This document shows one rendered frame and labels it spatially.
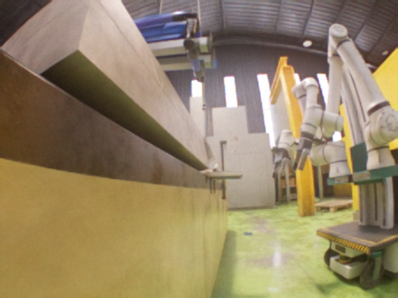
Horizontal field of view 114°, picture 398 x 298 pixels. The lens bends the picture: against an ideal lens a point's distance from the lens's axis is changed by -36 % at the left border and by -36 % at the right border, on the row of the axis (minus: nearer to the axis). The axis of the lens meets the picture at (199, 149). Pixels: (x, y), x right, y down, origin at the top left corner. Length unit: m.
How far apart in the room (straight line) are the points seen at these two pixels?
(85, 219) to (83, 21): 0.20
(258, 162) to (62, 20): 6.62
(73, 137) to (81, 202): 0.06
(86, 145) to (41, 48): 0.15
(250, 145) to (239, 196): 1.76
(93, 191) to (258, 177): 6.53
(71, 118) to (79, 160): 0.04
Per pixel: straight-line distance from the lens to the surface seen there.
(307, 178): 4.63
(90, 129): 0.21
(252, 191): 6.64
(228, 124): 8.29
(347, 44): 1.30
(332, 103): 1.26
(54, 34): 0.28
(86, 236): 0.20
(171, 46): 0.69
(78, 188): 0.19
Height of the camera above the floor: 0.68
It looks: 13 degrees up
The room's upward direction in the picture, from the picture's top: 2 degrees counter-clockwise
